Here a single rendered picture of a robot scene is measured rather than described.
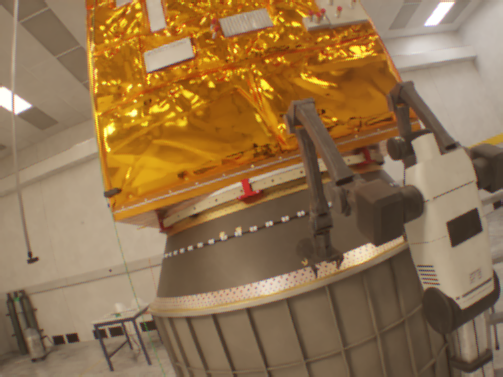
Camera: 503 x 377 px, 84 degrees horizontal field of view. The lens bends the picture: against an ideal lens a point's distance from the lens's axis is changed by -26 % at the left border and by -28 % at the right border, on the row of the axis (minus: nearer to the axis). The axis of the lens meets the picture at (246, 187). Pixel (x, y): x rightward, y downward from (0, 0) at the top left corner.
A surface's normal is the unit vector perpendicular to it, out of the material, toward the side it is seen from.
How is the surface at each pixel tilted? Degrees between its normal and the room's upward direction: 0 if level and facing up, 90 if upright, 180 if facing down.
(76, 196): 90
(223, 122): 92
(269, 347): 90
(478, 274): 90
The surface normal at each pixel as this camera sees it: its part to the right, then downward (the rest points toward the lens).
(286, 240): -0.23, -0.55
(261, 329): -0.33, -0.05
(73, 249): -0.02, -0.15
